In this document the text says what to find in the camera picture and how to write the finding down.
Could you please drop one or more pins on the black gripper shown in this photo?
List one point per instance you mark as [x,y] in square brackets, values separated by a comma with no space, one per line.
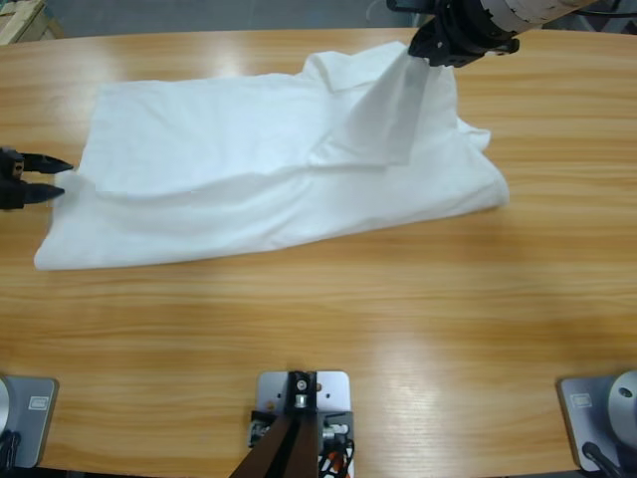
[11,179]
[478,40]

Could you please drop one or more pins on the white polo shirt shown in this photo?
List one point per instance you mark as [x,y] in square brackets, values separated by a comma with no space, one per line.
[224,174]

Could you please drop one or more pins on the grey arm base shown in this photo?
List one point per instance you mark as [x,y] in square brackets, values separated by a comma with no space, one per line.
[622,398]
[35,433]

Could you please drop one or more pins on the wooden pallet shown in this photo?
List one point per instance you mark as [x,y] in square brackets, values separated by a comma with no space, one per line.
[20,25]

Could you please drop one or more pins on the silver black clamp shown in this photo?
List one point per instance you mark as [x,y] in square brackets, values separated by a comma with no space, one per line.
[336,428]
[259,428]

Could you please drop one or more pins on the grey metal frame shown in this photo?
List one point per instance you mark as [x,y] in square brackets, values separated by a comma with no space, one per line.
[622,25]

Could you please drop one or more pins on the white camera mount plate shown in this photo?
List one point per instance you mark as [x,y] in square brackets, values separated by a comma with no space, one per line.
[333,393]

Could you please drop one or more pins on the dark camera post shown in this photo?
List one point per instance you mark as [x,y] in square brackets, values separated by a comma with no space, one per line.
[293,448]

